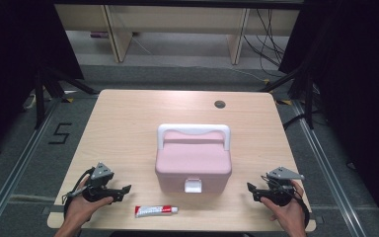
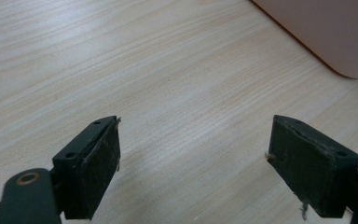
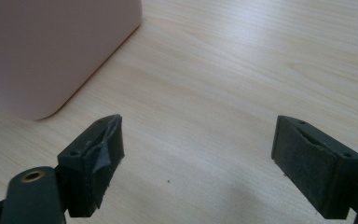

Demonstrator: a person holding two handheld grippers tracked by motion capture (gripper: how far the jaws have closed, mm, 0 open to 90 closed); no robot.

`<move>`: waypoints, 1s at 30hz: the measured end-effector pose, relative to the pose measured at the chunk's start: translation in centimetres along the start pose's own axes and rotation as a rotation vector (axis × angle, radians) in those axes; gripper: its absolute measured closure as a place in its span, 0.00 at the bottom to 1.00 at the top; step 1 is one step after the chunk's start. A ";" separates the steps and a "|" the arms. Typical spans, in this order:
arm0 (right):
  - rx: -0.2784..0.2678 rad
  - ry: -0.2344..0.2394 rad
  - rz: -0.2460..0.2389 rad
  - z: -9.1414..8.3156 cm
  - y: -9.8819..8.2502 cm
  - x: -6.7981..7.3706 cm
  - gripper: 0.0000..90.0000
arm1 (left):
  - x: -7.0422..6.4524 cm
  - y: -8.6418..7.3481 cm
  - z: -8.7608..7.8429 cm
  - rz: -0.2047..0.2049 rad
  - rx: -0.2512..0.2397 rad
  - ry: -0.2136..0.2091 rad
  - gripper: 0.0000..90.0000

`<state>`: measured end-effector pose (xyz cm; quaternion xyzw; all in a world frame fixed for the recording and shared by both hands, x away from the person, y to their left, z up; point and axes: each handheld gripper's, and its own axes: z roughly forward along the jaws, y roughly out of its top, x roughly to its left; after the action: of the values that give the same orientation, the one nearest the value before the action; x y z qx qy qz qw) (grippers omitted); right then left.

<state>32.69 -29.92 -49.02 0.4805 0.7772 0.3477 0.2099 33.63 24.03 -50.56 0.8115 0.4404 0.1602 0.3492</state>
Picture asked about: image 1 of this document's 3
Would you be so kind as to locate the metal floor rail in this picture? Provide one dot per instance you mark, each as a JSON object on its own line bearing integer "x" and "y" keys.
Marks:
{"x": 16, "y": 171}
{"x": 329, "y": 171}

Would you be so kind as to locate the small pink box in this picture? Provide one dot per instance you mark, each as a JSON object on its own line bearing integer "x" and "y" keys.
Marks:
{"x": 99, "y": 34}

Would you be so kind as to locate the person's left hand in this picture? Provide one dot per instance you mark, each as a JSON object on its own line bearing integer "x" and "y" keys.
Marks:
{"x": 79, "y": 212}

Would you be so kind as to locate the round dark table grommet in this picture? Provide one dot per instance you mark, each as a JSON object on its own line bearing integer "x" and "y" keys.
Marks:
{"x": 219, "y": 104}

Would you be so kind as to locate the black metal stand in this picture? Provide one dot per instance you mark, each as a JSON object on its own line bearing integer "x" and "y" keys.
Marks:
{"x": 309, "y": 98}
{"x": 39, "y": 98}

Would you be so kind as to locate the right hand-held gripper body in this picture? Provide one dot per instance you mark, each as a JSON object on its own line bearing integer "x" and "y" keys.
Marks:
{"x": 281, "y": 192}

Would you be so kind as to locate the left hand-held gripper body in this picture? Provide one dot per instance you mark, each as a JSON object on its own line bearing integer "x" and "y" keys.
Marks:
{"x": 101, "y": 172}

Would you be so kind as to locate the yellow black tape marker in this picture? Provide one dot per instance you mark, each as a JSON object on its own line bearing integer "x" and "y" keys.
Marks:
{"x": 68, "y": 100}
{"x": 284, "y": 102}

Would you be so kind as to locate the pink plastic storage box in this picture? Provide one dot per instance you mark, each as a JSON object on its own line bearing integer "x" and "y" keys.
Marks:
{"x": 192, "y": 158}

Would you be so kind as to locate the person's right hand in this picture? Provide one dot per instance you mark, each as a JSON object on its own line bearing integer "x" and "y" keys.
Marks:
{"x": 291, "y": 215}

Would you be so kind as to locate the beige wooden desk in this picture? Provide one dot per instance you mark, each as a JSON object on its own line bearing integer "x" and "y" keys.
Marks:
{"x": 177, "y": 19}

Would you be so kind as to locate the red and white tube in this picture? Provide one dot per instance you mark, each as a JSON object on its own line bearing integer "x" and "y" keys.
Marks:
{"x": 154, "y": 211}

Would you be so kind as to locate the black curtain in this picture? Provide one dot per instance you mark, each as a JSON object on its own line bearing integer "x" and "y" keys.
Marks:
{"x": 358, "y": 82}
{"x": 13, "y": 65}

